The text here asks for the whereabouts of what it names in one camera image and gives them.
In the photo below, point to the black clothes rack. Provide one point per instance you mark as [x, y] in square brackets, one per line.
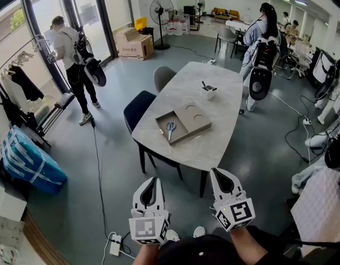
[42, 120]

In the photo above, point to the person's left forearm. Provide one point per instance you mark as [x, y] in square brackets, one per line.
[146, 254]

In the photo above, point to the small cardboard box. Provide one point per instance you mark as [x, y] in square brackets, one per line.
[126, 34]

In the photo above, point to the black-framed glass door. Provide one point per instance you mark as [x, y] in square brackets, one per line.
[75, 15]

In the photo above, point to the yellow sofa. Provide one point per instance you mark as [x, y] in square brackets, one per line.
[225, 13]

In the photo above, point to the large cardboard box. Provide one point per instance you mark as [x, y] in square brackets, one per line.
[136, 47]

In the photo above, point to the grey dining chair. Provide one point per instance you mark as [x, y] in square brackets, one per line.
[226, 36]

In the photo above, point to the white power strip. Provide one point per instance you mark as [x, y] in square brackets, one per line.
[211, 61]
[307, 121]
[115, 244]

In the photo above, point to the white square pen holder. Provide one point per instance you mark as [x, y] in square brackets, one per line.
[208, 94]

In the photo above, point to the large black standing fan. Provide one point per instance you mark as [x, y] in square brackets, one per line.
[161, 11]

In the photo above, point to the small black standing fan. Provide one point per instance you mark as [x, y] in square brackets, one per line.
[200, 5]

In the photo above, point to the cluster of clear water jugs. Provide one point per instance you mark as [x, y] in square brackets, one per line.
[177, 26]

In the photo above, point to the white backpack pod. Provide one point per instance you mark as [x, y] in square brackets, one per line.
[259, 84]
[95, 70]

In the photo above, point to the white quilted table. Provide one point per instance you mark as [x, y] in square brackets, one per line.
[321, 208]

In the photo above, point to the black hanging garment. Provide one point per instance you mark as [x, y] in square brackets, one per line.
[26, 83]

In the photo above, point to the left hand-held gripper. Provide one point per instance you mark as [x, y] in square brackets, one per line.
[147, 226]

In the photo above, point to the person's shoe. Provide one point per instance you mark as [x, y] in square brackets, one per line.
[199, 231]
[172, 235]

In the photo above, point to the person's right forearm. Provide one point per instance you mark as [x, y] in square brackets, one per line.
[245, 244]

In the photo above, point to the person's left shoe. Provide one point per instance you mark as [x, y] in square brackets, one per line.
[172, 235]

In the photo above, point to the person's black clothing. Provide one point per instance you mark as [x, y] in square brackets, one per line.
[203, 251]

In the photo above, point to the dark blue upholstered chair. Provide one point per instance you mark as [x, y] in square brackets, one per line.
[136, 109]

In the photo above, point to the white hanging garment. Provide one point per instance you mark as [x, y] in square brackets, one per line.
[15, 92]

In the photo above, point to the white office chair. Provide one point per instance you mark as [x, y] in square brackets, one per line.
[297, 57]

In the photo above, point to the person's right shoe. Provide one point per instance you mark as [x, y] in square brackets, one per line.
[199, 231]

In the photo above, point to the blue taped bag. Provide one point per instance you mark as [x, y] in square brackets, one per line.
[28, 161]

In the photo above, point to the grey upholstered chair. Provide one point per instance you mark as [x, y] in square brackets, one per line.
[162, 77]

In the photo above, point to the yellow plastic bin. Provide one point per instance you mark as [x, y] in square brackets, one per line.
[140, 23]

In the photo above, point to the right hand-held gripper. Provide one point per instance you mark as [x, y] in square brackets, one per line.
[238, 212]

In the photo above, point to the grey cardboard drawer box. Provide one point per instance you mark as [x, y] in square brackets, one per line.
[190, 120]

